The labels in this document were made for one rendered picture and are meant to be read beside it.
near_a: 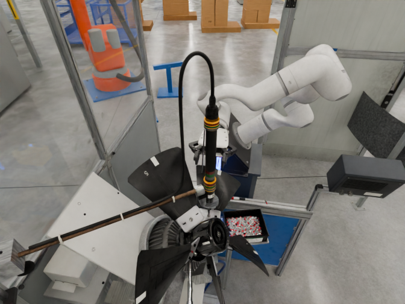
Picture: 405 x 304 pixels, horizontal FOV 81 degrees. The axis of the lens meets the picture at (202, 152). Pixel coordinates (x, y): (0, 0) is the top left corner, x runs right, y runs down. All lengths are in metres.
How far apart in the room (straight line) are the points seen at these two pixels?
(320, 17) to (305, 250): 1.96
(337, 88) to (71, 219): 1.00
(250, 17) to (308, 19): 6.47
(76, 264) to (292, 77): 1.13
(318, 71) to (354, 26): 1.67
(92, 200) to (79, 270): 0.38
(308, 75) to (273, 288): 1.69
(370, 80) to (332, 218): 1.35
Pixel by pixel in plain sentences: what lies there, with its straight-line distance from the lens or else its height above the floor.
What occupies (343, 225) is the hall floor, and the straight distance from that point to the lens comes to 2.71.
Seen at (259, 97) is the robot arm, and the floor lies 1.59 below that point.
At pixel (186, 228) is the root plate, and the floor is 1.23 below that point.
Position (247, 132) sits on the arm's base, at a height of 1.16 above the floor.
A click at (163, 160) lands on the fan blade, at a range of 0.86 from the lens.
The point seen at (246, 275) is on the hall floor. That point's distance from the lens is 2.17.
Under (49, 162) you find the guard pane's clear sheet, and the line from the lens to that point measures 1.23.
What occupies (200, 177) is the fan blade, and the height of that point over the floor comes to 1.20.
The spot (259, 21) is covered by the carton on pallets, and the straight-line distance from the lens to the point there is 8.94.
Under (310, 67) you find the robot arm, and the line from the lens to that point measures 0.88.
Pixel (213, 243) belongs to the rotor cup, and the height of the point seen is 1.24.
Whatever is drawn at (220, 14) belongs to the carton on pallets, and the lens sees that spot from 8.23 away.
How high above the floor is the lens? 1.99
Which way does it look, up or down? 41 degrees down
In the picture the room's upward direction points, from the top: straight up
